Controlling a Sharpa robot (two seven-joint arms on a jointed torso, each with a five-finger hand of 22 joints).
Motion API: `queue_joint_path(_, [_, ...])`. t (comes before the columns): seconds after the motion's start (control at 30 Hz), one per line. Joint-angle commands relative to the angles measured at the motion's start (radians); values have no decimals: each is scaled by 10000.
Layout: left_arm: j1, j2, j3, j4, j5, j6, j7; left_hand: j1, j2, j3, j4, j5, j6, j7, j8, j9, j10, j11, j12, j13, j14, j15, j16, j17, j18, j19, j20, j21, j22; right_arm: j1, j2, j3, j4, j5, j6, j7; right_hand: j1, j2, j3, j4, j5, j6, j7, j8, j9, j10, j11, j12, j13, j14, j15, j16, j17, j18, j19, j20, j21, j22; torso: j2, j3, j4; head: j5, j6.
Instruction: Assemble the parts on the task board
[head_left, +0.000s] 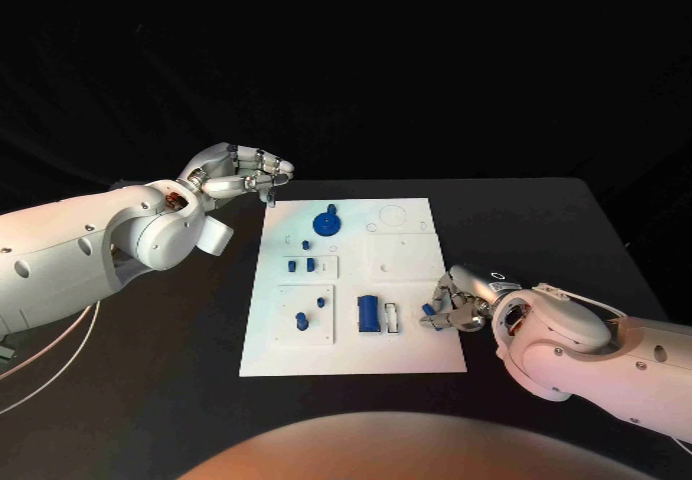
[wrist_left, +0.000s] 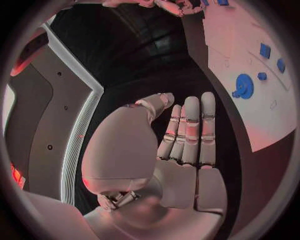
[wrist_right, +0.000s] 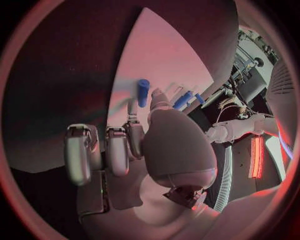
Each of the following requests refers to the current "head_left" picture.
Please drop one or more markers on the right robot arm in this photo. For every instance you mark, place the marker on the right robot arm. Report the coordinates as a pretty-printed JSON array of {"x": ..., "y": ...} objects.
[{"x": 594, "y": 356}]

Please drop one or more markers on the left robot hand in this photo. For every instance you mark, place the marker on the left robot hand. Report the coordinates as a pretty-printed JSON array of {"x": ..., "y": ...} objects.
[{"x": 227, "y": 185}]

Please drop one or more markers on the blue gear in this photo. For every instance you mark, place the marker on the blue gear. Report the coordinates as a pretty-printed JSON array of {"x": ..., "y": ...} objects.
[{"x": 326, "y": 224}]

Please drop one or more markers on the blue double-lobed plug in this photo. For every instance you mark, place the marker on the blue double-lobed plug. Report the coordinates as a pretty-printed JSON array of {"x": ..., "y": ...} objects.
[{"x": 302, "y": 322}]

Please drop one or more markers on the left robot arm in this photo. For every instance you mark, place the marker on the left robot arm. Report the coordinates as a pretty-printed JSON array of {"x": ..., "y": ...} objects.
[{"x": 65, "y": 247}]

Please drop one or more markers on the white task board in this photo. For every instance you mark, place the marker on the white task board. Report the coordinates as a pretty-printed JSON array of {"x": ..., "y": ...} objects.
[{"x": 351, "y": 352}]

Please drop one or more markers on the large blue block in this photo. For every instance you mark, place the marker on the large blue block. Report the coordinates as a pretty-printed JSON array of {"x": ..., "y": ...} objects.
[{"x": 368, "y": 314}]

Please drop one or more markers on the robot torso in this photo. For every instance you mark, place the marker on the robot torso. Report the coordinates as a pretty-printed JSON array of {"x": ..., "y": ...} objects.
[{"x": 411, "y": 450}]

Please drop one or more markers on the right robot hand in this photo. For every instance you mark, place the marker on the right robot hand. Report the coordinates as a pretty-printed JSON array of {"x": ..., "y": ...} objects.
[{"x": 479, "y": 281}]

